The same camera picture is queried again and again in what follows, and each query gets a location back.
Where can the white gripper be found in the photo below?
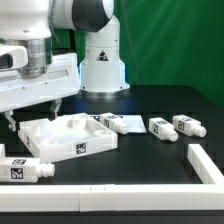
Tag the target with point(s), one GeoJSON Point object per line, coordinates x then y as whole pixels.
{"type": "Point", "coordinates": [60, 80]}

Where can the white square tabletop part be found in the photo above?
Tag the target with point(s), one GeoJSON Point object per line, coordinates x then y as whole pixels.
{"type": "Point", "coordinates": [66, 137]}

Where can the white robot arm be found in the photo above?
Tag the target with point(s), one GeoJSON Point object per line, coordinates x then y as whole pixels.
{"type": "Point", "coordinates": [32, 73]}

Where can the white left fence stub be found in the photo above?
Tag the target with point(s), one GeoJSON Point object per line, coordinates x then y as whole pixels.
{"type": "Point", "coordinates": [2, 151]}

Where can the white marker sheet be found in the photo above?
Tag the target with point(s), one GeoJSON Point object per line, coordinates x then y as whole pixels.
{"type": "Point", "coordinates": [134, 123]}

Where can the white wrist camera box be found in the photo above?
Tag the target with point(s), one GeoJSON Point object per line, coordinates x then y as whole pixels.
{"type": "Point", "coordinates": [12, 57]}

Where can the white front fence wall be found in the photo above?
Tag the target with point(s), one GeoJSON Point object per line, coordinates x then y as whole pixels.
{"type": "Point", "coordinates": [90, 198]}

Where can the white fence wall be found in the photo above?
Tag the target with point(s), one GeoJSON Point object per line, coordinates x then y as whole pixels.
{"type": "Point", "coordinates": [204, 166]}
{"type": "Point", "coordinates": [90, 198]}

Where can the white right fence wall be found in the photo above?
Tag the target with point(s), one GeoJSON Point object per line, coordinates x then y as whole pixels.
{"type": "Point", "coordinates": [204, 166]}

